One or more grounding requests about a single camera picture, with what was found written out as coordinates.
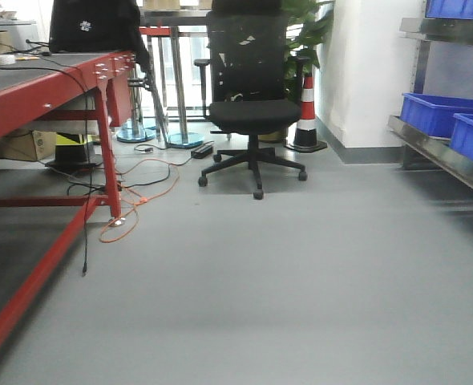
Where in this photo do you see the steel shelf rack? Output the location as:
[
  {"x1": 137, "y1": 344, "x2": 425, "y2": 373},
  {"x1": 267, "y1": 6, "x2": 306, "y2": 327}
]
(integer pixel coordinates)
[{"x1": 388, "y1": 1, "x2": 473, "y2": 189}]

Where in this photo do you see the blue bin far shelf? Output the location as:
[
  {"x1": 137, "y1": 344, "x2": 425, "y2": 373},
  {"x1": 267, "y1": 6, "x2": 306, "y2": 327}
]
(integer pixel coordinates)
[{"x1": 400, "y1": 92, "x2": 473, "y2": 138}]

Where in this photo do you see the blue bin shelf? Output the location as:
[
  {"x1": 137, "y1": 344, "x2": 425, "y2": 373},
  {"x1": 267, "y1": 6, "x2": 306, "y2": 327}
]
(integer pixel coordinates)
[
  {"x1": 426, "y1": 0, "x2": 473, "y2": 20},
  {"x1": 400, "y1": 92, "x2": 473, "y2": 138}
]

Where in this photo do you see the blue bin top shelf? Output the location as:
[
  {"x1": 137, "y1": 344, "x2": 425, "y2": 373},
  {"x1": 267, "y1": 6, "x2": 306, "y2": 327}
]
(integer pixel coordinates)
[{"x1": 426, "y1": 0, "x2": 473, "y2": 20}]

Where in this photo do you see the black power adapter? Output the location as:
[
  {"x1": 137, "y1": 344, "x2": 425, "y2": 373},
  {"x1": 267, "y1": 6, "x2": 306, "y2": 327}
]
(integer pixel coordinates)
[{"x1": 191, "y1": 144, "x2": 213, "y2": 159}]

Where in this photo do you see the orange white traffic cone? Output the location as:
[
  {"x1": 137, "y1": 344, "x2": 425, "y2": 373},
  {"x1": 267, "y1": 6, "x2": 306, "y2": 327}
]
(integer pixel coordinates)
[{"x1": 285, "y1": 72, "x2": 328, "y2": 153}]

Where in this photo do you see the black office chair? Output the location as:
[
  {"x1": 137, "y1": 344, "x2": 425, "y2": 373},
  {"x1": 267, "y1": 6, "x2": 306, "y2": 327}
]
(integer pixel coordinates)
[{"x1": 194, "y1": 1, "x2": 307, "y2": 200}]

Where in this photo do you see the yellow black floor sign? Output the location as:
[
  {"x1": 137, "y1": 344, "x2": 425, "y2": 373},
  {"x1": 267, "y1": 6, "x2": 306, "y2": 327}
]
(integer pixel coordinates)
[{"x1": 46, "y1": 132, "x2": 103, "y2": 172}]

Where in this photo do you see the green potted plant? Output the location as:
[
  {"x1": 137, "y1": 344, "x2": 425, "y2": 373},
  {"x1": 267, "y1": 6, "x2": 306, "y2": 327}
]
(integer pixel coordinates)
[{"x1": 281, "y1": 0, "x2": 335, "y2": 101}]

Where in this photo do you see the cardboard box under workbench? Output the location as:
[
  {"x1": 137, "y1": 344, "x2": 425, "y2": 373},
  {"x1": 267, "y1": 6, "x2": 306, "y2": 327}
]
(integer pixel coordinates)
[{"x1": 0, "y1": 129, "x2": 56, "y2": 161}]

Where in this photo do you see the red metal workbench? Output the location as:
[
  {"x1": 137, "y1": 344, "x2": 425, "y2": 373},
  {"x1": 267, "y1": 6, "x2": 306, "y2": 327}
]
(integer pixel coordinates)
[{"x1": 0, "y1": 51, "x2": 135, "y2": 349}]

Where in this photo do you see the black bag on workbench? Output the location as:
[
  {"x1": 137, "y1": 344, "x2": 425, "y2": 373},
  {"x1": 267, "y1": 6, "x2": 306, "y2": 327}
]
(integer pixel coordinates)
[{"x1": 49, "y1": 0, "x2": 150, "y2": 71}]

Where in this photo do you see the orange cable on floor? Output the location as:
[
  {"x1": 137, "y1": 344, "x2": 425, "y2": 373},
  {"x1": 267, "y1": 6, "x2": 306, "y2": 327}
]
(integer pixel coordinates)
[{"x1": 98, "y1": 158, "x2": 180, "y2": 245}]

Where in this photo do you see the steel stanchion post right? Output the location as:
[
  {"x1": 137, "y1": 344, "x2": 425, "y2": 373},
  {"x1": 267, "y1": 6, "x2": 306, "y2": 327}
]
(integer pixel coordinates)
[{"x1": 168, "y1": 25, "x2": 204, "y2": 148}]

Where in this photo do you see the steel stanchion post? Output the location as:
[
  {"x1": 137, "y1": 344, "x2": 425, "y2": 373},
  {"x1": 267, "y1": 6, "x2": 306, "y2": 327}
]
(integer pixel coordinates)
[
  {"x1": 168, "y1": 25, "x2": 204, "y2": 148},
  {"x1": 116, "y1": 78, "x2": 156, "y2": 143}
]

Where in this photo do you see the steel stanchion post left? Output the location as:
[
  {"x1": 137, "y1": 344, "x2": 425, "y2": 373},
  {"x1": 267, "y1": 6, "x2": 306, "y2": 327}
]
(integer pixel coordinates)
[{"x1": 116, "y1": 78, "x2": 156, "y2": 143}]

